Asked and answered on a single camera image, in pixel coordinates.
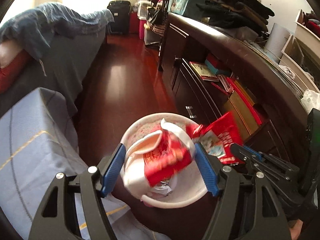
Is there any black suitcase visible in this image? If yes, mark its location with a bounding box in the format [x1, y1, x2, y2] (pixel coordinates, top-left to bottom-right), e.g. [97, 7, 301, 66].
[107, 0, 131, 35]

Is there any book on shelf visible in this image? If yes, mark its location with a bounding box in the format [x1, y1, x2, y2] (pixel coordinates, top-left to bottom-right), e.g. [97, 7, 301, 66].
[189, 61, 219, 82]

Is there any red storage box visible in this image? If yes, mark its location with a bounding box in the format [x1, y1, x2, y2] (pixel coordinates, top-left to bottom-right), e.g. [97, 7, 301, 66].
[129, 11, 146, 40]

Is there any pile of dark clothes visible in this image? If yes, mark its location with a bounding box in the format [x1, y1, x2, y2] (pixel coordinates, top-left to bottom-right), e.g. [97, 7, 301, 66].
[196, 0, 274, 34]

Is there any red snack wrapper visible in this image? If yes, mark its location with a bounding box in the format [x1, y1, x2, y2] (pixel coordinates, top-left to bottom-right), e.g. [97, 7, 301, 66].
[185, 112, 244, 165]

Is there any blue tablecloth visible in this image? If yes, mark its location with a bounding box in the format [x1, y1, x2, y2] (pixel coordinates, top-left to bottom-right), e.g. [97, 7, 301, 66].
[0, 87, 171, 240]

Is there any pink red folded quilt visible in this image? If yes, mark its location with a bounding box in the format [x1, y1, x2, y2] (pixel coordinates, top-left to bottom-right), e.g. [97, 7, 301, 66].
[0, 40, 31, 94]

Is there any white storage crate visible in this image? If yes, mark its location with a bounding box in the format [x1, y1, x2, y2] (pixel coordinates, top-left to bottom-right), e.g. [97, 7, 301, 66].
[137, 0, 152, 20]

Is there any bed with dark headboard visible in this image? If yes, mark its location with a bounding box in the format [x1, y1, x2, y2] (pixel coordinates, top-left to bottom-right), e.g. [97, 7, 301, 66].
[0, 2, 115, 117]

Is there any red white snack bag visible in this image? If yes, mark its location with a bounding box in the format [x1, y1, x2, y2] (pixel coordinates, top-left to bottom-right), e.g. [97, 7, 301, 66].
[122, 119, 196, 199]

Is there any white paper roll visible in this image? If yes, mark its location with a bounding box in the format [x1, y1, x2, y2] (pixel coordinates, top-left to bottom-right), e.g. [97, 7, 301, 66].
[264, 23, 291, 63]

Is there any white shelf unit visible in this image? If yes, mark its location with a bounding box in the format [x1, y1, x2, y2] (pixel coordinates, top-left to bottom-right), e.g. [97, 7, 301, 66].
[280, 10, 319, 93]

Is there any blue patterned duvet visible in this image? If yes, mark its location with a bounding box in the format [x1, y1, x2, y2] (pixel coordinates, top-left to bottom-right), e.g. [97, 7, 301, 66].
[1, 2, 114, 61]

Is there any person's left hand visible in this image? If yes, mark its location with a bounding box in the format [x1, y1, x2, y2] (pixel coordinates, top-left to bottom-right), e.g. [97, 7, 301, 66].
[289, 219, 303, 240]

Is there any pink floral trash bin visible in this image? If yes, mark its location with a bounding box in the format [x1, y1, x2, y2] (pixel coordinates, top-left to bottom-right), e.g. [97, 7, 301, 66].
[120, 113, 207, 209]

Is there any red gold gift box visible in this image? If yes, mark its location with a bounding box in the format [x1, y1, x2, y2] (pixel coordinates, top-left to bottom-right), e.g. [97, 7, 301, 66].
[212, 76, 266, 140]

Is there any dark wooden dresser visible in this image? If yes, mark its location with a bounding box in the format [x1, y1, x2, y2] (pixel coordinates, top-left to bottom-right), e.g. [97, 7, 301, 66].
[158, 13, 308, 167]

